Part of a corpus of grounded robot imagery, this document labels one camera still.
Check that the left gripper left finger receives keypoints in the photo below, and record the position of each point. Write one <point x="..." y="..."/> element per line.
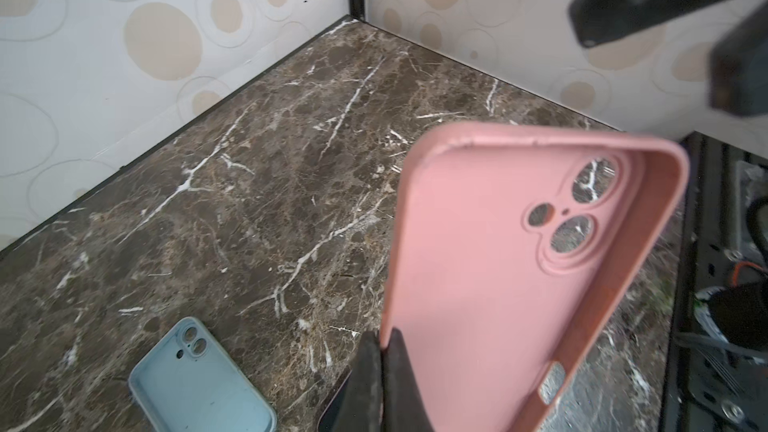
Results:
<point x="360" y="406"/>

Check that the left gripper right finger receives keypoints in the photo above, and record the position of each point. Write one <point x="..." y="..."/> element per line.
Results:
<point x="403" y="407"/>

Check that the light blue phone case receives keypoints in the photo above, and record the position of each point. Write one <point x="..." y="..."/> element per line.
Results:
<point x="188" y="382"/>

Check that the pink cased smartphone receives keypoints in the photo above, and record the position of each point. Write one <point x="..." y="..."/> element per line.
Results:
<point x="512" y="247"/>

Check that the purple smartphone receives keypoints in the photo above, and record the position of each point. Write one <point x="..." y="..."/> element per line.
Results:
<point x="333" y="405"/>

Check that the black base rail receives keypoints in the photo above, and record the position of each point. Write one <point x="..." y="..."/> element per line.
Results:
<point x="716" y="372"/>

